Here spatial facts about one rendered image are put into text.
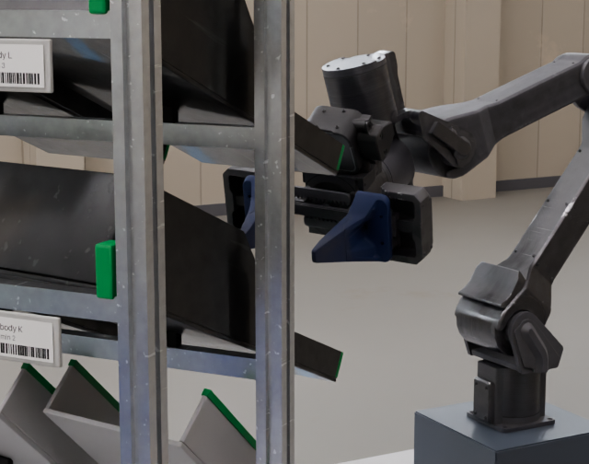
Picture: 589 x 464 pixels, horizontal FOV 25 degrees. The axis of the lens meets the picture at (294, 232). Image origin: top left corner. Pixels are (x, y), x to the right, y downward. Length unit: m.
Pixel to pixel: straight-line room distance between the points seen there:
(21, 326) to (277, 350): 0.19
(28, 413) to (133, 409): 0.23
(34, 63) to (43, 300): 0.14
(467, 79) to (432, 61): 0.31
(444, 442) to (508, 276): 0.18
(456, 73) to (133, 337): 8.92
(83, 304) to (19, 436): 0.24
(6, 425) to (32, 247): 0.18
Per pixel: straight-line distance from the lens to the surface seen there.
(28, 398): 1.00
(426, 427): 1.37
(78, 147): 1.10
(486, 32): 9.66
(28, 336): 0.80
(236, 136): 0.91
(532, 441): 1.31
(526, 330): 1.29
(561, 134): 10.47
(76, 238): 0.84
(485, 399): 1.34
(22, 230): 0.87
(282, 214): 0.89
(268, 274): 0.91
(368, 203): 1.08
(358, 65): 1.16
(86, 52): 0.86
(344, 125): 1.10
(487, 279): 1.32
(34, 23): 0.78
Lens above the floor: 1.48
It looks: 10 degrees down
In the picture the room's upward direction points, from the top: straight up
